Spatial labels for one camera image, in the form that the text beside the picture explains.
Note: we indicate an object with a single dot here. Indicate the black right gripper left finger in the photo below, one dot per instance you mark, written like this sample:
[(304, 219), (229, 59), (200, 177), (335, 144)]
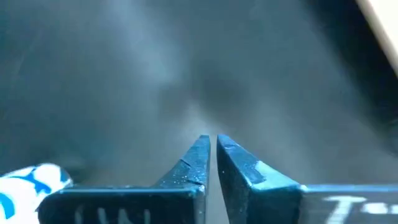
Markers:
[(124, 205)]

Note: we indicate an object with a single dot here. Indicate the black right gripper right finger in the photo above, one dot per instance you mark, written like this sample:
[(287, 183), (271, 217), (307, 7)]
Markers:
[(280, 202)]

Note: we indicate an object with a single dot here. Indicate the blue white patterned mug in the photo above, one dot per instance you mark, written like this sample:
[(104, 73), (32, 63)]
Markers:
[(21, 193)]

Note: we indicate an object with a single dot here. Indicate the black table mat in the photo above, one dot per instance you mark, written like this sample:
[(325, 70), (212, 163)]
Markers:
[(124, 77)]

